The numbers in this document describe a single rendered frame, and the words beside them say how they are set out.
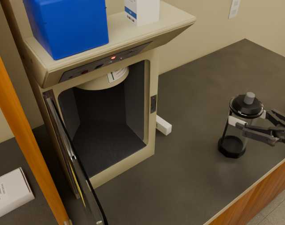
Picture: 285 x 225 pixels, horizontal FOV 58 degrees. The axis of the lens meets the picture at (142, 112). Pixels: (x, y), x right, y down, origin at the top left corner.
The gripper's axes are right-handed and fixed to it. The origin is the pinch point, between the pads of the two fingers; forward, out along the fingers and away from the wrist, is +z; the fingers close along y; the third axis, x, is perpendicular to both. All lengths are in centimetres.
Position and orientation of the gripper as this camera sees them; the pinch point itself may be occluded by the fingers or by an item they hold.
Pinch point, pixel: (244, 115)
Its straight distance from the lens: 94.7
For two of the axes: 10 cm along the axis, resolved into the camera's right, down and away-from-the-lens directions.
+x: 1.5, 8.5, 5.0
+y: -8.1, 4.0, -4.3
